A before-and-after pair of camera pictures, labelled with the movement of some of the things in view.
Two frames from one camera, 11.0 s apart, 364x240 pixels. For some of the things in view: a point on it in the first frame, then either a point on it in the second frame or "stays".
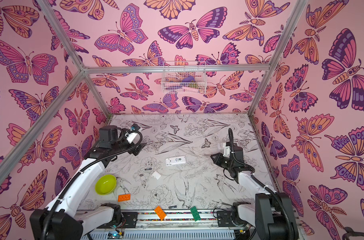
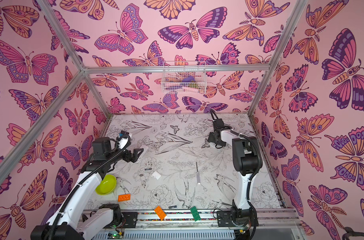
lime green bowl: (105, 184) stays
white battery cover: (156, 175) stays
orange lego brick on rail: (159, 212) stays
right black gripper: (219, 159) to (214, 139)
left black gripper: (137, 149) to (133, 157)
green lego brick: (196, 215) stays
